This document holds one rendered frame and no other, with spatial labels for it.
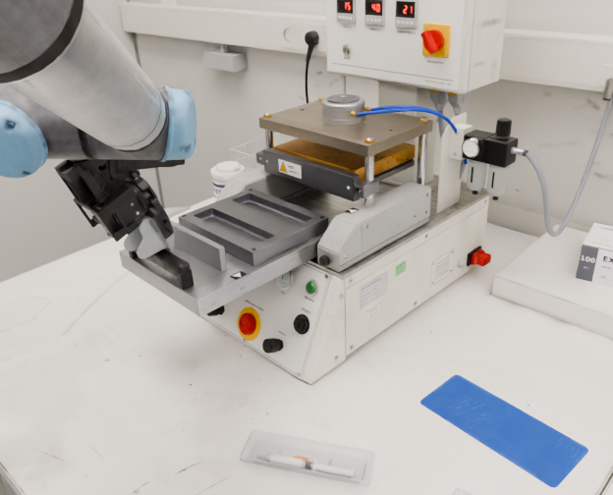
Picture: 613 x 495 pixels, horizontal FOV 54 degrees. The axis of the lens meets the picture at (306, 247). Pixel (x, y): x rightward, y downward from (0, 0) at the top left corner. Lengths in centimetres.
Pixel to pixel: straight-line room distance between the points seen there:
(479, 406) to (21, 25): 84
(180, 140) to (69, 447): 55
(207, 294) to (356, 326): 30
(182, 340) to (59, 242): 144
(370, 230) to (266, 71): 107
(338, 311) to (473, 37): 52
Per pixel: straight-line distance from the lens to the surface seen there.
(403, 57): 117
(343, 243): 95
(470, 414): 98
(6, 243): 244
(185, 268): 86
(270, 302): 106
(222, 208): 105
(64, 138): 66
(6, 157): 67
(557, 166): 147
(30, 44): 34
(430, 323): 116
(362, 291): 101
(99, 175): 82
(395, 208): 103
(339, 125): 108
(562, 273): 129
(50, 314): 133
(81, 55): 40
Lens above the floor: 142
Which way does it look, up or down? 28 degrees down
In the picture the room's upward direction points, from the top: 3 degrees counter-clockwise
